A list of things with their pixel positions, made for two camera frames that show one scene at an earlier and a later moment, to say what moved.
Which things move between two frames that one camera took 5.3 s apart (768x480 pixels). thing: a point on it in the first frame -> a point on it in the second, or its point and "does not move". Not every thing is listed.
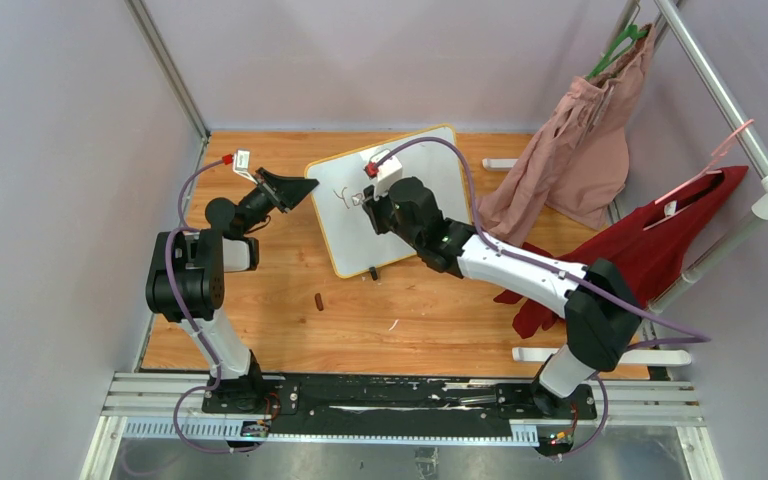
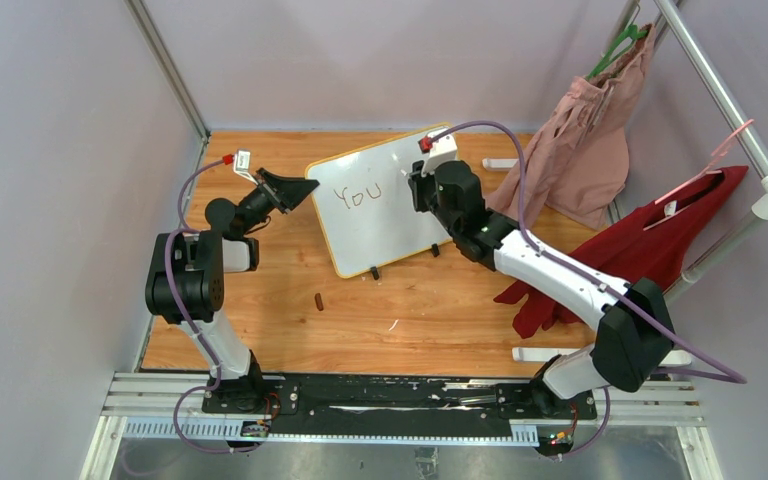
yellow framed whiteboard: (353, 243) does not move
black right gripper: (374, 205) -> (418, 183)
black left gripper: (288, 192) does not move
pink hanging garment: (574, 160) does not move
